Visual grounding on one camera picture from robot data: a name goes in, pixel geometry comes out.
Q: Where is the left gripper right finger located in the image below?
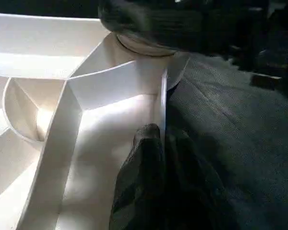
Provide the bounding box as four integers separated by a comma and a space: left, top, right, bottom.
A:
163, 129, 236, 230

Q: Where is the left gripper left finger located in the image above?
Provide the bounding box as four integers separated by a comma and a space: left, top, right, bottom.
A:
108, 123, 167, 230

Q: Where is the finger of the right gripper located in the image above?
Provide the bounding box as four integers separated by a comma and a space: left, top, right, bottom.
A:
97, 0, 207, 52

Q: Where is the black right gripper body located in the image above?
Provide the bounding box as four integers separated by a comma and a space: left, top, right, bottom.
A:
204, 0, 288, 92

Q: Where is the white plastic table leg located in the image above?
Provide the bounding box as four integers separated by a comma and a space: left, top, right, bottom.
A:
115, 33, 177, 58

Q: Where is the white plastic table top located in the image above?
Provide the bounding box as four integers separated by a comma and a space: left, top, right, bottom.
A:
0, 12, 192, 230

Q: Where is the black work mat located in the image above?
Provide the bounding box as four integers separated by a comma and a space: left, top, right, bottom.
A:
166, 50, 288, 230

